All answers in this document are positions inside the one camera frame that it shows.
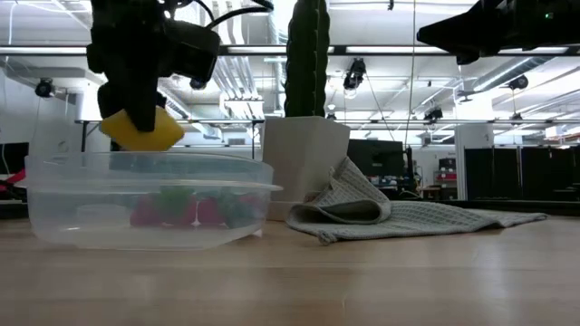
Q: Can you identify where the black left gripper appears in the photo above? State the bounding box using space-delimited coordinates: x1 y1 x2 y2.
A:
85 0 177 133

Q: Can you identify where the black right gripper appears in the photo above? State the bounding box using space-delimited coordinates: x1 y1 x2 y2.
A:
416 0 580 66

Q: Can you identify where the yellow lemon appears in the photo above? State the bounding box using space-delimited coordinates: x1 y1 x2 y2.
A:
99 106 186 153

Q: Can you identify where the red strawberry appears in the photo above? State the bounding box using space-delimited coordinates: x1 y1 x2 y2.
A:
130 187 199 228
198 195 224 226

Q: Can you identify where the dark round berry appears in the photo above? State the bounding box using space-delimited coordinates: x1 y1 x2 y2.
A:
221 198 256 230

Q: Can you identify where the clear plastic tupperware container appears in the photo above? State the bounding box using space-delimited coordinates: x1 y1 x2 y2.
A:
24 151 285 252

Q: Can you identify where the black monitor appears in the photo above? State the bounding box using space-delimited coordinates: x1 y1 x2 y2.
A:
347 139 405 190
0 142 30 176

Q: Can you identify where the white pillar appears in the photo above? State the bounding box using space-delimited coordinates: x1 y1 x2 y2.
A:
454 124 495 201

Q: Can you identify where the red object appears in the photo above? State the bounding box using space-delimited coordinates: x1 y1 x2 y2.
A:
0 169 28 194

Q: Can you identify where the black cabinet row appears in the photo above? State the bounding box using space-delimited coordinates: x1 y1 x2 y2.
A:
464 145 580 201

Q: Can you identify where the green cactus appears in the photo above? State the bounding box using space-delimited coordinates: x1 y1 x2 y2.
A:
284 0 332 119

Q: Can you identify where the white angular plant pot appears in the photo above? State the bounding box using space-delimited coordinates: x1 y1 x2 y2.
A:
261 115 352 222

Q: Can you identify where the grey waffle dish cloth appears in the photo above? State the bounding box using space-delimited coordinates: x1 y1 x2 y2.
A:
285 156 548 246

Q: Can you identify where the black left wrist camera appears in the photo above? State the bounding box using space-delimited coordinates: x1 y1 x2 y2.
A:
162 20 222 91

